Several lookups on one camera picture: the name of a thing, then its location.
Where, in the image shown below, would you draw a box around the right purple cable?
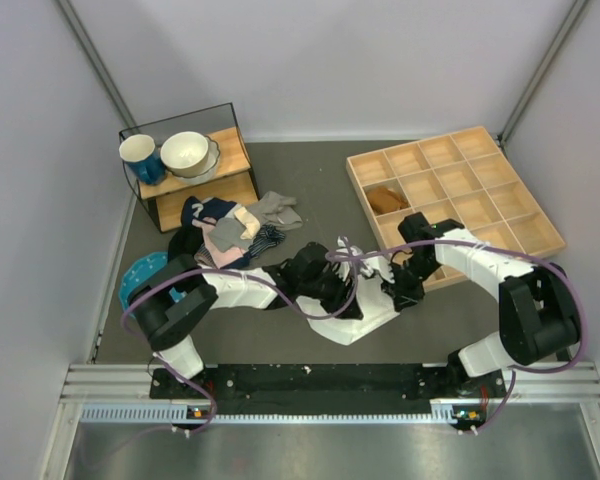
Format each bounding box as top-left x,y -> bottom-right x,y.
324,238 -> 589,435

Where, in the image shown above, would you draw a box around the pink underwear navy trim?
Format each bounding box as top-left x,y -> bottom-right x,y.
197,224 -> 250,269

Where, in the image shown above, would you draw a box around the black underwear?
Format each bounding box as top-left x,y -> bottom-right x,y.
167,225 -> 204,262

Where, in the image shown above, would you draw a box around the black wire wooden shelf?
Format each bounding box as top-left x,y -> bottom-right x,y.
119,102 -> 258,233

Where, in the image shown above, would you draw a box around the blue white mug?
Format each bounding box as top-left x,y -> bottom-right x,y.
119,134 -> 167,185

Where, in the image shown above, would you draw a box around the white ceramic bowl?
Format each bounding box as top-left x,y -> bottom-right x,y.
160,131 -> 210,178

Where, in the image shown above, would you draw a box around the navy striped underwear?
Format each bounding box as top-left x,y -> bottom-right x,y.
194,225 -> 286,267

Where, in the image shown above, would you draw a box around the white scalloped bowl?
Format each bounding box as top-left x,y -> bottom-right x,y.
175,135 -> 220,185

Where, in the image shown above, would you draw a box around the cream underwear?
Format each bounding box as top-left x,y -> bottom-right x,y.
234,207 -> 261,240

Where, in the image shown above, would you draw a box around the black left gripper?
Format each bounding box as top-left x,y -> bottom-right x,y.
299,265 -> 362,321

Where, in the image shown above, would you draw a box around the wooden compartment tray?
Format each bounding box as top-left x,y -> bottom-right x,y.
346,124 -> 567,300

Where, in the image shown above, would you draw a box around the brown rolled underwear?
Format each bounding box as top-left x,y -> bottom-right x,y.
366,186 -> 409,215

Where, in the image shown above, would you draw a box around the teal polka dot plate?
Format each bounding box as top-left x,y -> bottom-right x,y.
118,251 -> 168,311

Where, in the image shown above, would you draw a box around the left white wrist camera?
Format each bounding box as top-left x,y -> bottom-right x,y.
330,236 -> 364,275

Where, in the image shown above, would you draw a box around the aluminium frame rail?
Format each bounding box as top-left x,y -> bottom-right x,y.
42,362 -> 600,479

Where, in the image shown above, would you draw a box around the navy blue underwear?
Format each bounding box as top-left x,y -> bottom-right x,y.
180,196 -> 241,226

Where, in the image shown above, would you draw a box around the white underwear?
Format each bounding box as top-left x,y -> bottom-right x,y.
274,259 -> 400,347

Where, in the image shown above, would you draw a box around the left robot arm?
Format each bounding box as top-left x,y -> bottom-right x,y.
123,242 -> 364,397

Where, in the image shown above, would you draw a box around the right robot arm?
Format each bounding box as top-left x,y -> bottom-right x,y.
382,213 -> 582,396

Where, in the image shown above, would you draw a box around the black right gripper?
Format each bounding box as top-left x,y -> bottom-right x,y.
379,254 -> 442,312

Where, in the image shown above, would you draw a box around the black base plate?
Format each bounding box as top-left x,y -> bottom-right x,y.
149,362 -> 509,416

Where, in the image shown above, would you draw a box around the taupe grey underwear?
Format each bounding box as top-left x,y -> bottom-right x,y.
247,191 -> 303,231

